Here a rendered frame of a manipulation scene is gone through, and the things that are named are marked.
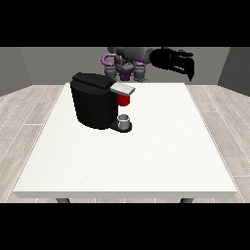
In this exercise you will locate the red pod holder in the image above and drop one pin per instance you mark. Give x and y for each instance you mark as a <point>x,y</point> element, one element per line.
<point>123,99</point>

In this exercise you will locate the pale grey machine lid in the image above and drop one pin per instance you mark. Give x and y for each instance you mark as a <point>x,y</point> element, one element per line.
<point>122,88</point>

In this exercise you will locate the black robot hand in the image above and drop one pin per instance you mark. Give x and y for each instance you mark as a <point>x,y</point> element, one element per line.
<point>169,60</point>

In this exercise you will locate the grey robot trunk purple rings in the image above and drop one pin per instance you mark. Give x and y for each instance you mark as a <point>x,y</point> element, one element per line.
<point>123,72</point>

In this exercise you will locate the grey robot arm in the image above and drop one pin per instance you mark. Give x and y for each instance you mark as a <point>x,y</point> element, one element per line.
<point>133,53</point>

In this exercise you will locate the black coffee machine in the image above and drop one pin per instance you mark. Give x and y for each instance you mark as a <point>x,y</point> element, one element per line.
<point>92,104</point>

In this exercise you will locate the small grey cup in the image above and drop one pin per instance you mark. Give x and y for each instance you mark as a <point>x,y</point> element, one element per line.
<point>123,121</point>

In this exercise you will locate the dark table leg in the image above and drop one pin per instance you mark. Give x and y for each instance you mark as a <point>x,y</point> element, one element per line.
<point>63,200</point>
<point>187,200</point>

